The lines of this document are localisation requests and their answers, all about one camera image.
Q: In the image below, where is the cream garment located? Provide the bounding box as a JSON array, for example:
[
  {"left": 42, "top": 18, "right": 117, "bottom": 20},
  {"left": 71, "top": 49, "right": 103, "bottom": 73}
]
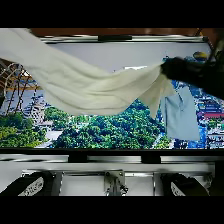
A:
[{"left": 0, "top": 28, "right": 177, "bottom": 118}]

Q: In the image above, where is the light blue garment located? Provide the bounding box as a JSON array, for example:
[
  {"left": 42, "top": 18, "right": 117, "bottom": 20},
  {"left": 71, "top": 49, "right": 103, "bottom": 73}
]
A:
[{"left": 159, "top": 84, "right": 202, "bottom": 142}]

